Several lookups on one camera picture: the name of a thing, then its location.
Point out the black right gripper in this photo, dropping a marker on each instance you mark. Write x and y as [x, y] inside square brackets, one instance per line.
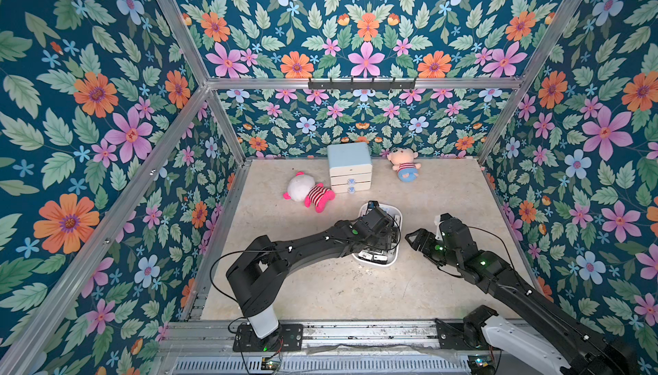
[421, 240]

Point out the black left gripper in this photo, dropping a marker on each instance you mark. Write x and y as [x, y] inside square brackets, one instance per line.
[385, 239]

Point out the white oval storage tray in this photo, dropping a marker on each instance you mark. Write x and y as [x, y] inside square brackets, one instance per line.
[391, 247]

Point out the black packet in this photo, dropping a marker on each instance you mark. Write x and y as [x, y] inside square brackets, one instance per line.
[366, 256]

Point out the black packet mid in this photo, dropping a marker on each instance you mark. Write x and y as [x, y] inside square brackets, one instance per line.
[382, 259]

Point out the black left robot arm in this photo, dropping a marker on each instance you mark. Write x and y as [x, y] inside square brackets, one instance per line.
[258, 274]

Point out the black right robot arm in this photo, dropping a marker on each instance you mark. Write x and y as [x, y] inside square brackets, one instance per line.
[563, 346]

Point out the small blue-top drawer cabinet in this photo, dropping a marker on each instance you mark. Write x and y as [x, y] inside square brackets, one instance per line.
[350, 167]

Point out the white pink plush toy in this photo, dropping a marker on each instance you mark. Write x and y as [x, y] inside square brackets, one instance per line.
[303, 188]

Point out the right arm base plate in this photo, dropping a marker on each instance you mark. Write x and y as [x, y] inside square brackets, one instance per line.
[458, 335]

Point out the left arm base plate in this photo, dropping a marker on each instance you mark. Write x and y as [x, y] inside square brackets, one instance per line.
[288, 337]

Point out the black hook rail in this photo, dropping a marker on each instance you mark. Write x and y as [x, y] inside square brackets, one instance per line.
[347, 84]

